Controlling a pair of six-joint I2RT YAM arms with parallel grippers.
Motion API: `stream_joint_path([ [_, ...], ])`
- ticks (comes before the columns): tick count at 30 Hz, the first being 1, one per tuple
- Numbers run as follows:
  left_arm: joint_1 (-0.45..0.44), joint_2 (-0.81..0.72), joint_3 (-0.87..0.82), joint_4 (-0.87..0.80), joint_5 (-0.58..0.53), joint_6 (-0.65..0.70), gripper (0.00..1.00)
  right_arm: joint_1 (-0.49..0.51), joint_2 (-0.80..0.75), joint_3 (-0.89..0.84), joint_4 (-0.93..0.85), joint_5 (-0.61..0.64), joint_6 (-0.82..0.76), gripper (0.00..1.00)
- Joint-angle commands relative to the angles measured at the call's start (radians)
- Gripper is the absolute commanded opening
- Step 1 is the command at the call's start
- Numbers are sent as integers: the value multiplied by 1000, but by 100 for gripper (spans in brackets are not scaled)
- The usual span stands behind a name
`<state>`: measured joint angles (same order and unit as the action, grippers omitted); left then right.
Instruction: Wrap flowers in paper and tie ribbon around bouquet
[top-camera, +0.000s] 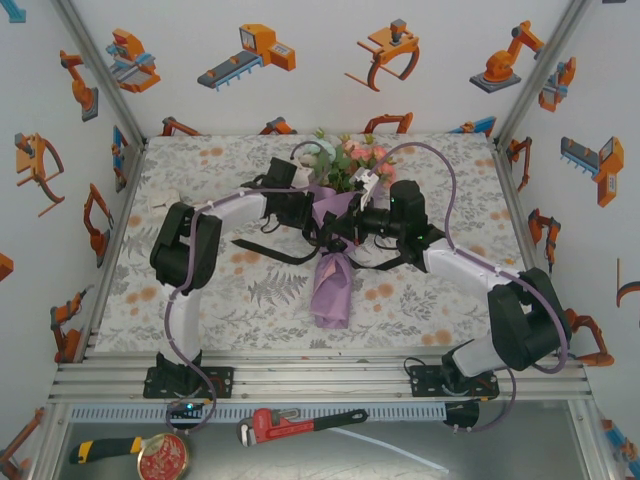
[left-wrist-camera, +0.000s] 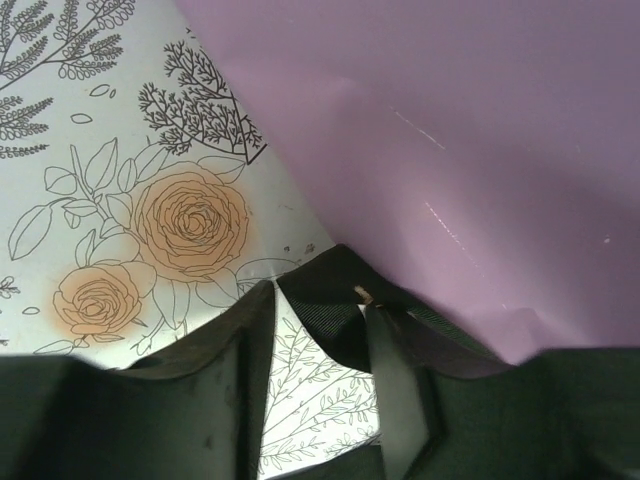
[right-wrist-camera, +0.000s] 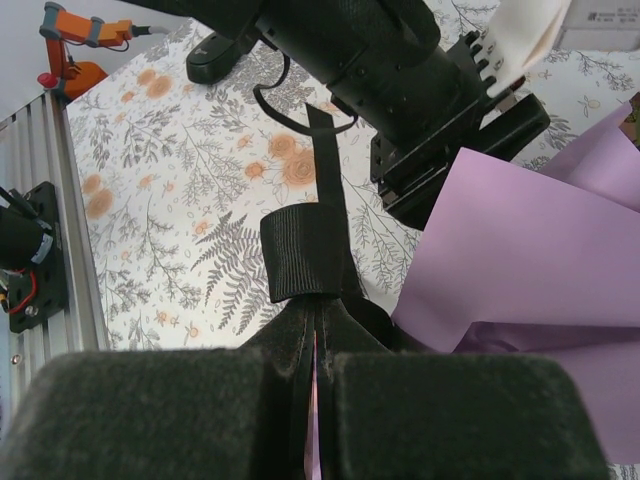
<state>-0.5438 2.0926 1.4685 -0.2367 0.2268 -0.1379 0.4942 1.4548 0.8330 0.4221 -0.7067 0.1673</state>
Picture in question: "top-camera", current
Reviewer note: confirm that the pink and purple wrapping paper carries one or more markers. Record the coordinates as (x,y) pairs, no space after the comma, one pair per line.
(330,295)

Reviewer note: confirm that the fake light blue rose stem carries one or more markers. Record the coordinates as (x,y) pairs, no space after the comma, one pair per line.
(320,150)

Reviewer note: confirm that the artificial flower bunch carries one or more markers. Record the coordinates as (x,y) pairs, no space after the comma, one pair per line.
(372,157)

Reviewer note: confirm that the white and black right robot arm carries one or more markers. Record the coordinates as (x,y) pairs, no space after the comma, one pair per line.
(525,320)

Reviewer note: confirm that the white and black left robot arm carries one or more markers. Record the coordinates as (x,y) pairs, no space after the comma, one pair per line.
(185,250)

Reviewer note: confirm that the floral patterned tablecloth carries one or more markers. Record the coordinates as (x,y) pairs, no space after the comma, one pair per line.
(400,320)

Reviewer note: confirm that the red pipe wrench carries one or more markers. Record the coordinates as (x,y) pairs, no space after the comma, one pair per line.
(280,425)

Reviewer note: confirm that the black circuit board green LED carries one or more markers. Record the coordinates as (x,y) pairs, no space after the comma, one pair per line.
(187,407)

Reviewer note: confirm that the thin white strip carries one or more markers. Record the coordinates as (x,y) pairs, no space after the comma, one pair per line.
(390,446)

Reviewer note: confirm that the red round tin lid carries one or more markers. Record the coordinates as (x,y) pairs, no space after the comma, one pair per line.
(165,457)

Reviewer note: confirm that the yellow and black utility knife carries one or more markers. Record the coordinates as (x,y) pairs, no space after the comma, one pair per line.
(100,448)

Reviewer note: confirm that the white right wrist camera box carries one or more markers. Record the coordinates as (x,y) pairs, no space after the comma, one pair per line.
(365,182)

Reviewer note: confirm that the aluminium side rail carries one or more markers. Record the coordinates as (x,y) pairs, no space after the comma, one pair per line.
(506,172)
(116,245)

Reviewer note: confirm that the aluminium frame rail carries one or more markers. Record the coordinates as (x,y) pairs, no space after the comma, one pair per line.
(325,380)

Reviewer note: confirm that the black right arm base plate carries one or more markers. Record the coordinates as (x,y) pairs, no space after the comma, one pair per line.
(422,382)

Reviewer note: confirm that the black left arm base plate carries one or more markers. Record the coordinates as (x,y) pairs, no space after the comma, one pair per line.
(225,382)

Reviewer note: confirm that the aluminium corner post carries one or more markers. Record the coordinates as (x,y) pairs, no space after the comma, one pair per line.
(92,55)
(550,55)

